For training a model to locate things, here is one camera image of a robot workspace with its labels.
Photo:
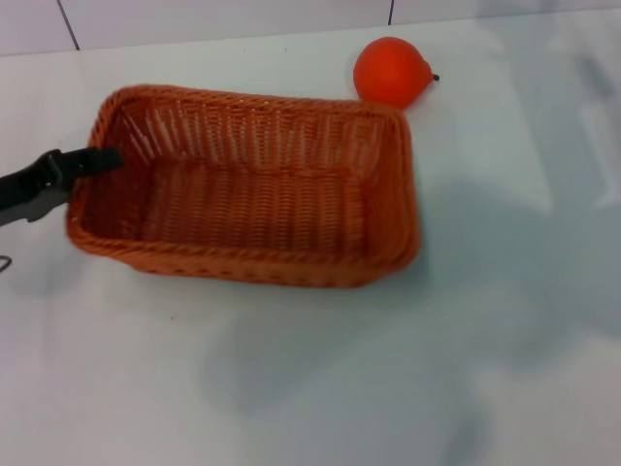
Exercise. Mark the orange pear-shaped toy fruit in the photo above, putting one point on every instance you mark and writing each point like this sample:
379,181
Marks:
388,70

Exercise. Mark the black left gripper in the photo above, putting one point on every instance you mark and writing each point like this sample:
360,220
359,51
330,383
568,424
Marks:
19,196

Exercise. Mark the orange woven plastic basket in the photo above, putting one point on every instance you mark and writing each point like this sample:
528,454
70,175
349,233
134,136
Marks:
262,209

